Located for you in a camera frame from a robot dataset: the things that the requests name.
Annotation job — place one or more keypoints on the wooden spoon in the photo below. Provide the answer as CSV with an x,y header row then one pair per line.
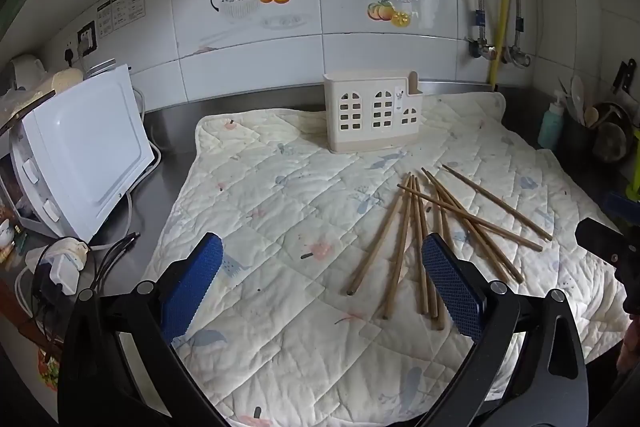
x,y
591,116

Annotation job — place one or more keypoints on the yellow-green container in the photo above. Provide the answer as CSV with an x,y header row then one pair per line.
x,y
634,182

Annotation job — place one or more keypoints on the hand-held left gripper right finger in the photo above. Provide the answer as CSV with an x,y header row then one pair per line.
x,y
452,292

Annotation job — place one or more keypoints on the cream house-shaped utensil holder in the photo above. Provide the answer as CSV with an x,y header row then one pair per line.
x,y
365,117

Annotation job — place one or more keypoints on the white notice sticker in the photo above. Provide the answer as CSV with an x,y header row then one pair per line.
x,y
122,7

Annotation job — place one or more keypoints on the white power strip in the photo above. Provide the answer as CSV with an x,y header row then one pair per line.
x,y
70,249

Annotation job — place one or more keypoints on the white plug adapter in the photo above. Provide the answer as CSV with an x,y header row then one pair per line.
x,y
62,274

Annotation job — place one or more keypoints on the black kitchen knife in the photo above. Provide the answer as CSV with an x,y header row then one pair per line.
x,y
625,77

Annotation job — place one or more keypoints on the cream cloth bundle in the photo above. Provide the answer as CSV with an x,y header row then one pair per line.
x,y
45,92

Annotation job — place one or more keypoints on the dark utensil pot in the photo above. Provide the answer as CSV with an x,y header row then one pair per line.
x,y
580,137

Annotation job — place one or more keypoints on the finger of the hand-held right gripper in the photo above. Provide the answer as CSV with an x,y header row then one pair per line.
x,y
607,239

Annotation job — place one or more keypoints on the white plastic spoon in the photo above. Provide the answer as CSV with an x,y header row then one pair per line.
x,y
578,94

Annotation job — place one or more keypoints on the metal water valve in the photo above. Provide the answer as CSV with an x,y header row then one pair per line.
x,y
481,48
517,56

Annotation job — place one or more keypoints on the white countertop oven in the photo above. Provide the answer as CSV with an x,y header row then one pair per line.
x,y
85,147

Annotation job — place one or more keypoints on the white electric kettle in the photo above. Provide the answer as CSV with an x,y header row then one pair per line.
x,y
26,72

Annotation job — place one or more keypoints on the person's right hand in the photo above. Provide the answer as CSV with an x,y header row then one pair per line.
x,y
631,344

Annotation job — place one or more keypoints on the dark blue object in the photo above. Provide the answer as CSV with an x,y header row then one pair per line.
x,y
620,204

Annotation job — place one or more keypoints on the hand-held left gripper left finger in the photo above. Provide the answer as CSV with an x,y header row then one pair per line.
x,y
195,287

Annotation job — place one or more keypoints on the bunch of wooden chopsticks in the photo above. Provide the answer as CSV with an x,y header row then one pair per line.
x,y
419,227

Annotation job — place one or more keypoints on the cream quilted mat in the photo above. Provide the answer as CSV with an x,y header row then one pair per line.
x,y
280,217

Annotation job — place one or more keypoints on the black wall socket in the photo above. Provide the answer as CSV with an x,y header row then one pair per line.
x,y
87,38

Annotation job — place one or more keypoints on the teal pump bottle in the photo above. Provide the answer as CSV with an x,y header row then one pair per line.
x,y
550,127

